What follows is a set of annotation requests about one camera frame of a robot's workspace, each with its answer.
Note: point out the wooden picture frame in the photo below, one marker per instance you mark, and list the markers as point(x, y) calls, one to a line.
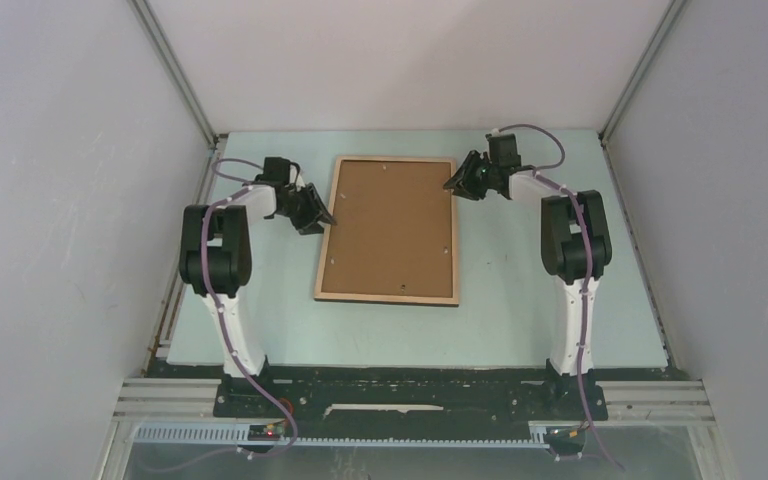
point(453, 232)

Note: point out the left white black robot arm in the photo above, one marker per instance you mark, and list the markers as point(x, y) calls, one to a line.
point(216, 259)

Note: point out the brown cardboard backing board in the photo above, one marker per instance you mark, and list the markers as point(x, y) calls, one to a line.
point(390, 225)

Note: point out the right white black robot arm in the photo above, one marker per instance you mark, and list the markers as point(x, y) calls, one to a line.
point(575, 243)

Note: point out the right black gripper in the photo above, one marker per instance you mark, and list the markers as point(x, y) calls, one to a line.
point(461, 180)

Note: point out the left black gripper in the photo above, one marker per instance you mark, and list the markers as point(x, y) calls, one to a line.
point(315, 207)

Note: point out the corner aluminium post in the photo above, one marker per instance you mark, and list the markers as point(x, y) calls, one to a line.
point(663, 30)
point(150, 23)

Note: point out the right corner aluminium post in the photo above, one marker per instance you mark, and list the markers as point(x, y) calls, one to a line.
point(663, 30)

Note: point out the aluminium frame rails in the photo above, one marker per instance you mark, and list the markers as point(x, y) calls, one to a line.
point(629, 403)

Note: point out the left corner aluminium post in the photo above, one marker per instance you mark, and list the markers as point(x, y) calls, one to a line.
point(150, 23)

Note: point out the white cable duct strip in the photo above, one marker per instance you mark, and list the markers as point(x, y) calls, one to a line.
point(240, 435)

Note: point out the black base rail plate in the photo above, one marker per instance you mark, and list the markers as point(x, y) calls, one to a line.
point(412, 403)

